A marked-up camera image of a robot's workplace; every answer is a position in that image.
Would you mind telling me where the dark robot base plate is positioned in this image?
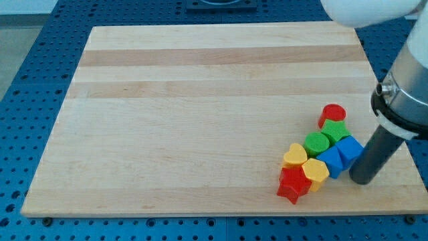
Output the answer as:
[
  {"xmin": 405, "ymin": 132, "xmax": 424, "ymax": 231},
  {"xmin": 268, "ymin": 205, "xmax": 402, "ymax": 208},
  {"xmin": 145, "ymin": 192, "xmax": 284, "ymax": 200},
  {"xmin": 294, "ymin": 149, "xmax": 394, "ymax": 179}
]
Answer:
[{"xmin": 186, "ymin": 0, "xmax": 257, "ymax": 11}]

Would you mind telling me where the green star block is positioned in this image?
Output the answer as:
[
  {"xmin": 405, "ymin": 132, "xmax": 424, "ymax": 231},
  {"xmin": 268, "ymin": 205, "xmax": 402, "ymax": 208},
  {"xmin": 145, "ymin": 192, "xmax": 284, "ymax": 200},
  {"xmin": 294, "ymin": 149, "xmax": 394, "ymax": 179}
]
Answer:
[{"xmin": 321, "ymin": 119, "xmax": 351, "ymax": 145}]

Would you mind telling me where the green cylinder block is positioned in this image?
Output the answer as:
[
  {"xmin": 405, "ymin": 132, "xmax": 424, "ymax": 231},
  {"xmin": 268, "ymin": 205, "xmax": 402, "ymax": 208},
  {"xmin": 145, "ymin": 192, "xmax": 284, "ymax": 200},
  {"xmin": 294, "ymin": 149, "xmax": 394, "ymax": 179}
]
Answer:
[{"xmin": 304, "ymin": 132, "xmax": 330, "ymax": 157}]

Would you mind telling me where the red cylinder block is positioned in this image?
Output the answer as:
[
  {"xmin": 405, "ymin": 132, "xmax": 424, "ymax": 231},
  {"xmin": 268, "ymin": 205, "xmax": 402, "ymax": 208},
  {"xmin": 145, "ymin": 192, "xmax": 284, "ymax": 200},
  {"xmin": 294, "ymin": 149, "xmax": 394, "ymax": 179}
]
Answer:
[{"xmin": 318, "ymin": 104, "xmax": 346, "ymax": 129}]

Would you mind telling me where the wooden board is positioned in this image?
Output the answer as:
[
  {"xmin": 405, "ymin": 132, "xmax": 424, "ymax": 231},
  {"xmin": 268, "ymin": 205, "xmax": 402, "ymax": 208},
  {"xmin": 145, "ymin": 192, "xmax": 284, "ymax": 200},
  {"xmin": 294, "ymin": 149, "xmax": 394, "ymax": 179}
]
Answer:
[{"xmin": 21, "ymin": 21, "xmax": 427, "ymax": 218}]

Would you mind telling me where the yellow hexagon block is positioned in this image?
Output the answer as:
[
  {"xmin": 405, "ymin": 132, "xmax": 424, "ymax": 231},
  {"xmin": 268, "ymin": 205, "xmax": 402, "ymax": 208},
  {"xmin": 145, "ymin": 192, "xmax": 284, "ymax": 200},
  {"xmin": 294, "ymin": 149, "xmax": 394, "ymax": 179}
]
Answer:
[{"xmin": 302, "ymin": 158, "xmax": 330, "ymax": 192}]

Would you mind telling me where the blue cube block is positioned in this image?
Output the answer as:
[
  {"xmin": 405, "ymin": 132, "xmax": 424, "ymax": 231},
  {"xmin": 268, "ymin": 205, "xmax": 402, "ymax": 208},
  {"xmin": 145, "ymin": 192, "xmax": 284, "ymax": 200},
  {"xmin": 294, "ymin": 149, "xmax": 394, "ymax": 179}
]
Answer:
[{"xmin": 335, "ymin": 136, "xmax": 363, "ymax": 170}]

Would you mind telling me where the red star block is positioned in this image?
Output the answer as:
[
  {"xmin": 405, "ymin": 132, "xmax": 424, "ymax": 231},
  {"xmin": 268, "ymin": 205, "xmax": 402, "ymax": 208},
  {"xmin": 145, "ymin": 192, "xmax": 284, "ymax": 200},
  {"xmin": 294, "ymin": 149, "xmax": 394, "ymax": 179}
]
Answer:
[{"xmin": 277, "ymin": 167, "xmax": 312, "ymax": 204}]

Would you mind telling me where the yellow heart block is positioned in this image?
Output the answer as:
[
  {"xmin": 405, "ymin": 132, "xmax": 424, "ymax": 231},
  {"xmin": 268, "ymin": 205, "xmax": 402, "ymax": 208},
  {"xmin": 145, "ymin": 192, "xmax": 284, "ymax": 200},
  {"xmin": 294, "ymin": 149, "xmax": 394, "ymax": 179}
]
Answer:
[{"xmin": 282, "ymin": 143, "xmax": 308, "ymax": 168}]

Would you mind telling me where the blue triangle block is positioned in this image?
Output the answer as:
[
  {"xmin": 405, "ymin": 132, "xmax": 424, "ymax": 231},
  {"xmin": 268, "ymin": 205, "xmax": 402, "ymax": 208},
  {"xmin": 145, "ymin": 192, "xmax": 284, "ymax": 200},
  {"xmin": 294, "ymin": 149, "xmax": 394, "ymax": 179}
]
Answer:
[{"xmin": 316, "ymin": 146, "xmax": 343, "ymax": 179}]

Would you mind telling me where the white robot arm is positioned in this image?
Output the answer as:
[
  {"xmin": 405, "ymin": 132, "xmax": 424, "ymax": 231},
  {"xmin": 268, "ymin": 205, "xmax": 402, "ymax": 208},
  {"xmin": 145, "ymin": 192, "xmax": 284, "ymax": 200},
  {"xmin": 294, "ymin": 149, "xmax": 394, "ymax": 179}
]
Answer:
[{"xmin": 321, "ymin": 0, "xmax": 427, "ymax": 185}]

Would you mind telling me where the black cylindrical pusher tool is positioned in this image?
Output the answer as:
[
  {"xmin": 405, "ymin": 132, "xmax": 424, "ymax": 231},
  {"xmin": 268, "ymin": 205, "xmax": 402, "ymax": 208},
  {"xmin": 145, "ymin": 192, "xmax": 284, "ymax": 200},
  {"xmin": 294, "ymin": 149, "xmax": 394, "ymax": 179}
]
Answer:
[{"xmin": 349, "ymin": 125, "xmax": 404, "ymax": 185}]

